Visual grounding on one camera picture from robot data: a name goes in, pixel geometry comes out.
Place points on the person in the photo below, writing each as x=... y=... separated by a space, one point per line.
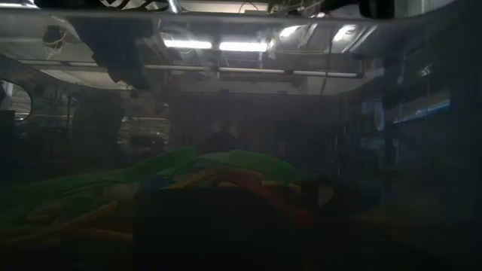
x=222 y=141

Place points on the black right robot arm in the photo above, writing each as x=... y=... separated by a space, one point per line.
x=376 y=9

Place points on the white ceiling light panel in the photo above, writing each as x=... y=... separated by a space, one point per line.
x=348 y=34
x=297 y=32

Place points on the translucent grey plastic bin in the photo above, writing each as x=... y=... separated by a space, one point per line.
x=414 y=226

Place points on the grey horizontal rail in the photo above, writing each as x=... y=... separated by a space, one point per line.
x=256 y=70

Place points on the green rubber band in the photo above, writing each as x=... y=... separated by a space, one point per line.
x=169 y=162

